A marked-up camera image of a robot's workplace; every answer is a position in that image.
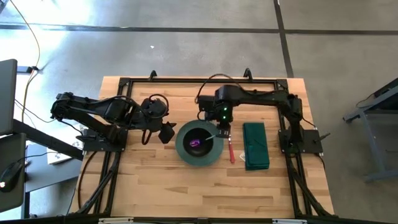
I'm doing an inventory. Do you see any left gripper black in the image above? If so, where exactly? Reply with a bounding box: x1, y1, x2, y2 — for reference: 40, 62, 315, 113
141, 98, 177, 144

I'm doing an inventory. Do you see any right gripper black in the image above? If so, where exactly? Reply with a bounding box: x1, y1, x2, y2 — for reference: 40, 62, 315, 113
216, 112, 233, 139

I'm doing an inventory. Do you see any red-handled steel fork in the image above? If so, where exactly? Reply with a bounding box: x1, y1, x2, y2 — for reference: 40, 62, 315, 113
228, 136, 236, 164

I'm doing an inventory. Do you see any iridescent purple spoon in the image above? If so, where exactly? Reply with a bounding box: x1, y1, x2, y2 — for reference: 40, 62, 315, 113
190, 133, 219, 148

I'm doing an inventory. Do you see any teal ceramic plate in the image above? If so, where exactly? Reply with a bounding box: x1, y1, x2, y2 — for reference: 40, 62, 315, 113
175, 119, 224, 167

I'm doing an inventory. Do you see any black bowl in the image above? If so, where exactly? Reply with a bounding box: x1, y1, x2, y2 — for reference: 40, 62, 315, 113
182, 126, 215, 157

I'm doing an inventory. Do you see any folded green cloth napkin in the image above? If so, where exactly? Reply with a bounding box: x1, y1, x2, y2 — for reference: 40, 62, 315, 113
242, 122, 271, 171

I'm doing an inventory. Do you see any white paper sheet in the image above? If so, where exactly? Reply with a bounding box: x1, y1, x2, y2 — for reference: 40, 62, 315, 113
46, 147, 75, 166

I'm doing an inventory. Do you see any black operator desk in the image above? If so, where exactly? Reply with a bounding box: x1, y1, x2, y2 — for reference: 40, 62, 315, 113
12, 119, 85, 218

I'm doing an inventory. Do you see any grey metal side table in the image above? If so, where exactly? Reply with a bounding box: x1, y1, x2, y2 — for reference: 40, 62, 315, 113
343, 77, 398, 183

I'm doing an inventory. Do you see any black computer mouse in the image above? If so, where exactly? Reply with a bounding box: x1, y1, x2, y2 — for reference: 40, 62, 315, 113
0, 161, 25, 193

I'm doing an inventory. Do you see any dark grey monitor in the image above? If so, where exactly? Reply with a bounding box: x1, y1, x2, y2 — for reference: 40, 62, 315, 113
0, 58, 18, 136

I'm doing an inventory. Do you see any dark grey mouse pad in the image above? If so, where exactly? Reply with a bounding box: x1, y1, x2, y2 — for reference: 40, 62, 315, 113
0, 133, 27, 213

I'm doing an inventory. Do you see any black aluminium table frame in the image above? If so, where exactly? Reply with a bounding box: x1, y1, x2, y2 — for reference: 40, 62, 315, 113
70, 76, 335, 224

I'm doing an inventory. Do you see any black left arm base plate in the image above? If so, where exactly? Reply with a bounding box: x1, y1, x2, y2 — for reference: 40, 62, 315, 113
81, 128, 129, 153

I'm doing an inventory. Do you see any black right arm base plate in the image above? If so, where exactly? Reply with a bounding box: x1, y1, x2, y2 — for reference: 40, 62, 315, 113
278, 129, 322, 155

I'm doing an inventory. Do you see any white frame bracket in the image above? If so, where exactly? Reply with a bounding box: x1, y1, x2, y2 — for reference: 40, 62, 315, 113
98, 217, 135, 224
272, 218, 308, 224

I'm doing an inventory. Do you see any thin yellow floor cable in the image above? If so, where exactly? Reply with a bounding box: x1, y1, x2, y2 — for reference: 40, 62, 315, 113
8, 0, 42, 123

